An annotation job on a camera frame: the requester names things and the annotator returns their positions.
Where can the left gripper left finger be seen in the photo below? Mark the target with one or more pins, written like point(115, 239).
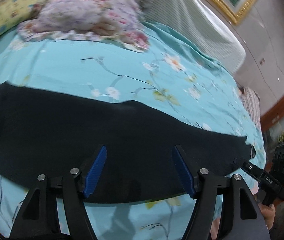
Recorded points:
point(38, 216)

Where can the turquoise floral bed sheet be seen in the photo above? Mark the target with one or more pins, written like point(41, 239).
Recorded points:
point(173, 76)

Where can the person's right hand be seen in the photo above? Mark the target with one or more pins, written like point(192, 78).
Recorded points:
point(268, 213)

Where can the pink purple floral pillow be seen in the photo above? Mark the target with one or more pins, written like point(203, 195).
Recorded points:
point(87, 20)

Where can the black knit pants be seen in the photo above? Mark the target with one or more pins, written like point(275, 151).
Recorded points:
point(43, 132)

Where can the plaid cloth beside bed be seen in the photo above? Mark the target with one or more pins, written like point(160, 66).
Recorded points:
point(251, 103)

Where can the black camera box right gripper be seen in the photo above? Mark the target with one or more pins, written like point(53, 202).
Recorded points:
point(277, 168)

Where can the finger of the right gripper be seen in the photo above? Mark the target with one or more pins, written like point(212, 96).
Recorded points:
point(249, 168)

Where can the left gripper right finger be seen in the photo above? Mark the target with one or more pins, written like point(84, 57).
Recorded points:
point(240, 218)

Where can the striped padded headboard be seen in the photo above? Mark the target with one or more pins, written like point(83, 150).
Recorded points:
point(200, 25)

